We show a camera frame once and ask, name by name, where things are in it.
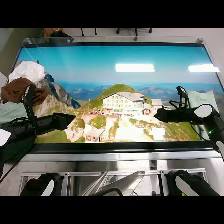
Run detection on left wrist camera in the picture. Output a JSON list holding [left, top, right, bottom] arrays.
[[21, 84, 38, 125]]

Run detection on pale green garment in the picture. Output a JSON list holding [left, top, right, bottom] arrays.
[[186, 89, 221, 114], [0, 101, 30, 126]]

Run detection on silver frame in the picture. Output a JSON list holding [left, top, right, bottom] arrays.
[[19, 149, 224, 197]]

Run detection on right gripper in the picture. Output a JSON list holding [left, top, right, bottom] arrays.
[[153, 106, 195, 125]]

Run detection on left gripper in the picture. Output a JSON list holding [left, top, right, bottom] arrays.
[[46, 112, 77, 132]]

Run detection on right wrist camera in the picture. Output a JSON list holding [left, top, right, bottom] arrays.
[[170, 85, 192, 111]]

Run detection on black office chair base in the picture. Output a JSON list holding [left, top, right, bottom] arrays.
[[115, 27, 153, 37]]

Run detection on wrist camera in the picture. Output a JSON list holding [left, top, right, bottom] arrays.
[[170, 85, 192, 111], [21, 84, 38, 125]]

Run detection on white shirt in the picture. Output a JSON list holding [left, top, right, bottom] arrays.
[[7, 60, 46, 84]]

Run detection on brown garment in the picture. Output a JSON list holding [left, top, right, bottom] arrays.
[[0, 76, 51, 107]]

